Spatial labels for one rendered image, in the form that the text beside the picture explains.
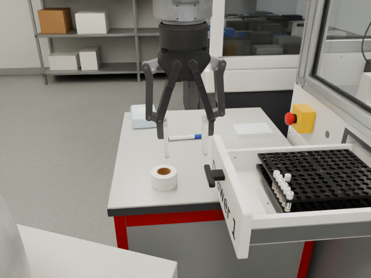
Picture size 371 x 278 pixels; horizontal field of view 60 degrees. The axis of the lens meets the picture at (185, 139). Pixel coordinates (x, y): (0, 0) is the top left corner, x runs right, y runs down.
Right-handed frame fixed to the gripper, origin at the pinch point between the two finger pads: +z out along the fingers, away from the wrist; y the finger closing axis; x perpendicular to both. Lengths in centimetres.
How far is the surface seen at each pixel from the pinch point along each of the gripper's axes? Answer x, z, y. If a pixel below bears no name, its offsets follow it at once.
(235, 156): 13.7, 12.9, 13.4
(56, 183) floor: 137, 101, -76
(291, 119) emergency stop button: 33, 13, 35
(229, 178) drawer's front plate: -2.1, 7.9, 8.0
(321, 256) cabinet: 12, 49, 41
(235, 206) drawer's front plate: -7.7, 10.1, 7.9
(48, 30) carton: 376, 37, -129
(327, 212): -9.9, 11.3, 24.1
